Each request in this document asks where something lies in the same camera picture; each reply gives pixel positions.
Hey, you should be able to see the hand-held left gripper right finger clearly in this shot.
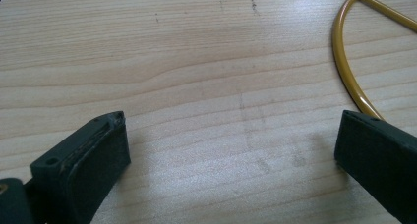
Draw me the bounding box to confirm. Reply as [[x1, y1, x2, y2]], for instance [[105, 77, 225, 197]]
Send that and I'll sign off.
[[333, 109, 417, 224]]

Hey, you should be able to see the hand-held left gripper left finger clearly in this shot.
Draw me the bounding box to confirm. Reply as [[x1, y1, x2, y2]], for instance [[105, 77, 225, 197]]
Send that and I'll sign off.
[[25, 110, 132, 224]]

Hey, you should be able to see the gold metal wire rack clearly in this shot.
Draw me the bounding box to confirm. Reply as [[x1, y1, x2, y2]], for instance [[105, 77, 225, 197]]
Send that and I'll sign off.
[[331, 0, 417, 121]]

